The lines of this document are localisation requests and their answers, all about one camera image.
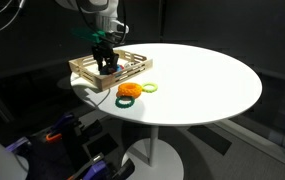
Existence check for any light green ring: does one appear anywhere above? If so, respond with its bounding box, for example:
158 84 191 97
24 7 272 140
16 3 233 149
140 81 159 94

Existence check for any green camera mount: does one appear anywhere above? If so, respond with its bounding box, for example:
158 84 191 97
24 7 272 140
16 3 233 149
70 27 107 44

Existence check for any orange ribbed ring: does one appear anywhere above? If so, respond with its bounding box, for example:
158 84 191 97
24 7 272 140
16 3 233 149
117 82 144 99

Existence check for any white small object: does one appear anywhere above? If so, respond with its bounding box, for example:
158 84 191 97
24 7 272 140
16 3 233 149
124 60 137 69

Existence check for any dark green ring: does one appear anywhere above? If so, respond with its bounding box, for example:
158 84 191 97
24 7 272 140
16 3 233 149
115 95 136 109

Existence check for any white table pedestal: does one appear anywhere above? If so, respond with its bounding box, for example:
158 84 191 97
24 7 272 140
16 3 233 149
121 124 185 180

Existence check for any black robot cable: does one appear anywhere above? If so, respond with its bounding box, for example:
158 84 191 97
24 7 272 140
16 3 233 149
118 0 130 44

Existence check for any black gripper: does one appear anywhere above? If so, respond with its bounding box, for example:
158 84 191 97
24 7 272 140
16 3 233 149
91 32 120 76

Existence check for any purple clamp handle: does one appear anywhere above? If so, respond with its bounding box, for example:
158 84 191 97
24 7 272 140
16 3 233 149
81 159 110 180
51 112 75 133
5 136 32 154

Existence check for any round grey stand base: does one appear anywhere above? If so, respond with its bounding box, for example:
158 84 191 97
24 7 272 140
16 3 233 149
56 75 73 91

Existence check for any orange clamp handle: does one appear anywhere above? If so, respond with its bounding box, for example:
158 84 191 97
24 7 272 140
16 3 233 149
45 132 63 142

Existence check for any black stand equipment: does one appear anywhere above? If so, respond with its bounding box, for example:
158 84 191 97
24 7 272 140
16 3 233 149
25 119 136 180

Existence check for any wooden slatted tray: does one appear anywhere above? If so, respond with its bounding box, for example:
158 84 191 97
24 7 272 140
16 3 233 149
68 48 154 92

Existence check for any grey hanging cable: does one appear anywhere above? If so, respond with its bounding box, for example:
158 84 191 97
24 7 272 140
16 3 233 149
0 0 27 37

